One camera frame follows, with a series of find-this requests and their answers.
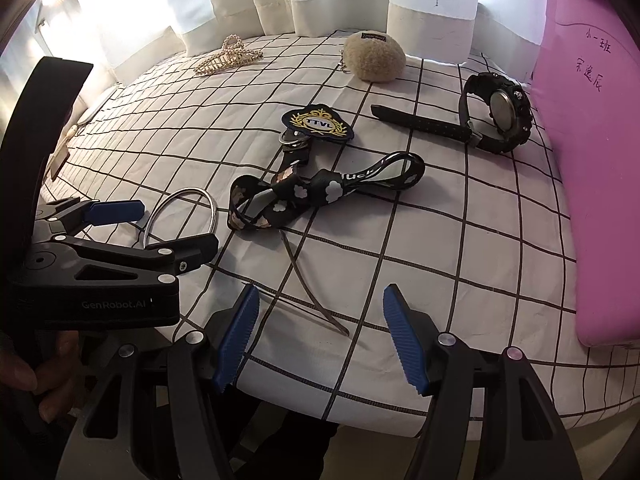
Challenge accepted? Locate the large silver bangle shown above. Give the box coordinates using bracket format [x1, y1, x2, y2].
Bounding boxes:
[141, 186, 219, 249]

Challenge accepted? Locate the black lanyard with badge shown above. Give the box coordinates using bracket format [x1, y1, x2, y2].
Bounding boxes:
[226, 103, 426, 233]

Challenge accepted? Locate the pearl hair claw clip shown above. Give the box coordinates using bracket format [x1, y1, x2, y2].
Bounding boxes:
[192, 35, 264, 76]

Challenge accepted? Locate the person's left hand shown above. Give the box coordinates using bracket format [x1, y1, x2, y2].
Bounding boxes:
[1, 330, 96, 424]

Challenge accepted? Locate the white sheer curtain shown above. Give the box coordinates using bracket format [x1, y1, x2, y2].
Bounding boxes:
[1, 0, 547, 117]

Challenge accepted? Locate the white grid-pattern bedsheet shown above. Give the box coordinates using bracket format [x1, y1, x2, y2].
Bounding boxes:
[41, 32, 639, 436]

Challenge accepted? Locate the beige fuzzy pouch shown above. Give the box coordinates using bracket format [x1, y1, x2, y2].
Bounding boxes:
[342, 30, 406, 82]

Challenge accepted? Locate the black wristwatch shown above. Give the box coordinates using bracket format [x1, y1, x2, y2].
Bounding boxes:
[371, 72, 534, 155]

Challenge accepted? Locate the pink plastic basin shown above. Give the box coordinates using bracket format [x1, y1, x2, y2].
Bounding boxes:
[533, 0, 639, 347]

